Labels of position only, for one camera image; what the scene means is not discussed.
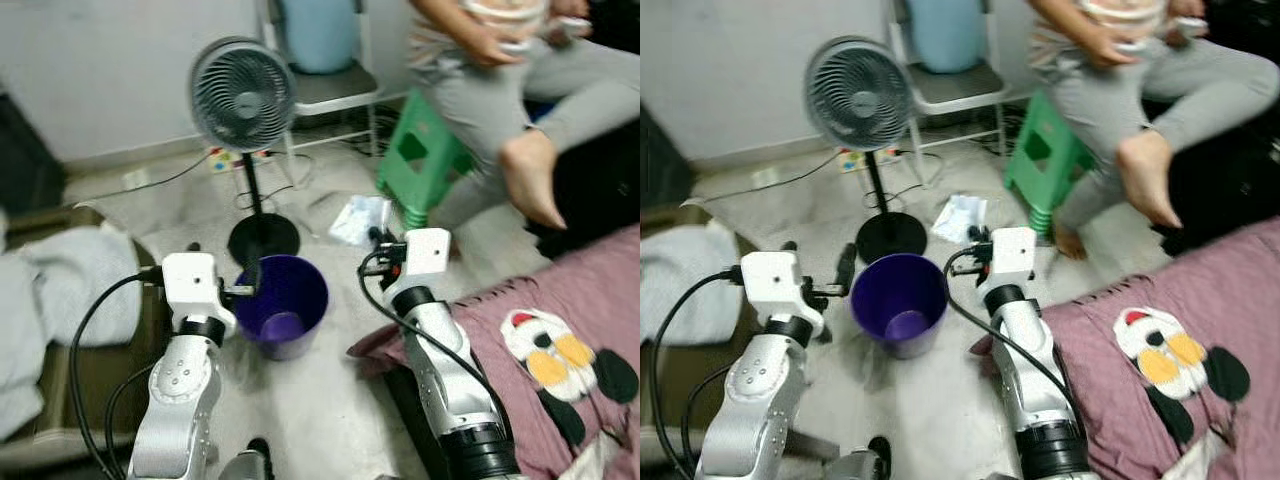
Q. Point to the white plastic bag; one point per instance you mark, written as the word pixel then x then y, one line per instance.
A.
pixel 960 218
pixel 358 222

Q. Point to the grey cloth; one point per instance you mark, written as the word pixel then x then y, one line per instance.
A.
pixel 70 280
pixel 690 280

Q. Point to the brown cardboard box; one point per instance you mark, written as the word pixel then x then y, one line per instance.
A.
pixel 90 390
pixel 665 390

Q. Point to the black bulky object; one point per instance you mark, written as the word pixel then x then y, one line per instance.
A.
pixel 660 165
pixel 25 160

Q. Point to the colourful power strip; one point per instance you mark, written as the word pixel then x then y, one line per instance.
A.
pixel 855 160
pixel 222 158

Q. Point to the grey pedestal fan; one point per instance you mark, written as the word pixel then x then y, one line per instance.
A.
pixel 858 95
pixel 243 95

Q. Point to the silver left robot leg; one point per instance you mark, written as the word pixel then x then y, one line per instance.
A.
pixel 865 462
pixel 255 462

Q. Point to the grey metal chair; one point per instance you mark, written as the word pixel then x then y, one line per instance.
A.
pixel 335 88
pixel 960 88

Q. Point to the person in grey trousers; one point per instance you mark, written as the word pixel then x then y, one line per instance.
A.
pixel 480 100
pixel 1100 100

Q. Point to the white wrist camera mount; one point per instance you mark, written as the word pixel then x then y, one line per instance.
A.
pixel 770 280
pixel 428 250
pixel 1012 250
pixel 190 280

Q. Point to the white wall socket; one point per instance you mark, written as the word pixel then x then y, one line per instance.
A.
pixel 766 177
pixel 136 180

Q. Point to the purple plastic bucket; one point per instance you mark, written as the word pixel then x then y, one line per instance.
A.
pixel 920 285
pixel 300 290

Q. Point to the pink cartoon mouse blanket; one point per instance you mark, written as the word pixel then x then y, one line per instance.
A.
pixel 1230 300
pixel 600 300

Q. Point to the green plastic stool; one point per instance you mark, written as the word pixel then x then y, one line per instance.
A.
pixel 400 180
pixel 1030 175

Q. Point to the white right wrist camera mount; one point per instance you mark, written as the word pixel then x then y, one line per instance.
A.
pixel 428 250
pixel 1012 250

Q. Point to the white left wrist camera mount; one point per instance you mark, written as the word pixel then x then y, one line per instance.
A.
pixel 770 280
pixel 190 280

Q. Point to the black fabric furniture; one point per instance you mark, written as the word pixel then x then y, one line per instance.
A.
pixel 600 180
pixel 1230 180

